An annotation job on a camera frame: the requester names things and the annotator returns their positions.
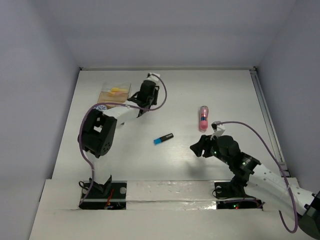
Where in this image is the pink clear tube case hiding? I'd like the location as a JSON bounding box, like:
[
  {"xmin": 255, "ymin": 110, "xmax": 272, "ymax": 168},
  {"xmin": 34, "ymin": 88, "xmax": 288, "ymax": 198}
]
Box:
[{"xmin": 198, "ymin": 106, "xmax": 209, "ymax": 132}]

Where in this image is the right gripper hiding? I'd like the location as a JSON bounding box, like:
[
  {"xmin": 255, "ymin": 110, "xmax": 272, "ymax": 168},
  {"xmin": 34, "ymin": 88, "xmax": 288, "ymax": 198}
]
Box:
[{"xmin": 189, "ymin": 132, "xmax": 231, "ymax": 166}]

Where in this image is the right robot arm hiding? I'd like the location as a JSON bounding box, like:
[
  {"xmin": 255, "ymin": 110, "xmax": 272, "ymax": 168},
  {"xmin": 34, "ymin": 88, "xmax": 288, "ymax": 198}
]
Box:
[{"xmin": 190, "ymin": 135, "xmax": 320, "ymax": 240}]

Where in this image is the yellow highlighter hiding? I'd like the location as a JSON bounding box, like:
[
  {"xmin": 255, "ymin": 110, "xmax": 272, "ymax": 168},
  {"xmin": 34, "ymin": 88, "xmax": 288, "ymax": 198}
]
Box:
[{"xmin": 111, "ymin": 87, "xmax": 128, "ymax": 93}]

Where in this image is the aluminium side rail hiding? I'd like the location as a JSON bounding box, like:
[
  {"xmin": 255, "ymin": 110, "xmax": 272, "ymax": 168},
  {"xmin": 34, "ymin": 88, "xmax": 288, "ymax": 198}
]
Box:
[{"xmin": 249, "ymin": 67, "xmax": 291, "ymax": 178}]

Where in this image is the orange highlighter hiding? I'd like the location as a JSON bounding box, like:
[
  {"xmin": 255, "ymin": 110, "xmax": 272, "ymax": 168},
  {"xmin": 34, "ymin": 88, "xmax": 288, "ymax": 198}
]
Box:
[{"xmin": 107, "ymin": 91, "xmax": 127, "ymax": 97}]

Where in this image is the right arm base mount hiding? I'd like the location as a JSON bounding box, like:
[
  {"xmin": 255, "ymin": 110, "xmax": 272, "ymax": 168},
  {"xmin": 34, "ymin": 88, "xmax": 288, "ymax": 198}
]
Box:
[{"xmin": 211, "ymin": 181, "xmax": 264, "ymax": 210}]

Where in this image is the amber plastic bin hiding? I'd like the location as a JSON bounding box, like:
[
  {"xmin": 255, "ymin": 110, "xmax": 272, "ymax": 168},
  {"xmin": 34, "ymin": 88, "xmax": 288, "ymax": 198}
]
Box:
[{"xmin": 97, "ymin": 91, "xmax": 129, "ymax": 108}]

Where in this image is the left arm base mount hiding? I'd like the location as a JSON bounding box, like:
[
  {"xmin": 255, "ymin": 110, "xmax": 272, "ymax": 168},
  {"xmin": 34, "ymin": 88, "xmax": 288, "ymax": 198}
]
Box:
[{"xmin": 79, "ymin": 181, "xmax": 127, "ymax": 210}]

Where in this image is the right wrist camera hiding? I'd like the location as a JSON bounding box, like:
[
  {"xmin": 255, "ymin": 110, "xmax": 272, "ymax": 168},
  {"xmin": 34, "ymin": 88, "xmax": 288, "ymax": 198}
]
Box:
[{"xmin": 211, "ymin": 121, "xmax": 225, "ymax": 138}]

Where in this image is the blue highlighter black body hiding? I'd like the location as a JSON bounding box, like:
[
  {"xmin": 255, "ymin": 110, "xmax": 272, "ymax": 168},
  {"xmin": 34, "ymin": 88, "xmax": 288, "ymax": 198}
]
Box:
[{"xmin": 153, "ymin": 133, "xmax": 174, "ymax": 145}]

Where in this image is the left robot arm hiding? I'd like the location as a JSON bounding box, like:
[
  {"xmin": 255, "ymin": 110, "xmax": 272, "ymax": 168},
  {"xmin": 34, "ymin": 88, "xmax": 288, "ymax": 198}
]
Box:
[{"xmin": 77, "ymin": 73, "xmax": 168, "ymax": 198}]

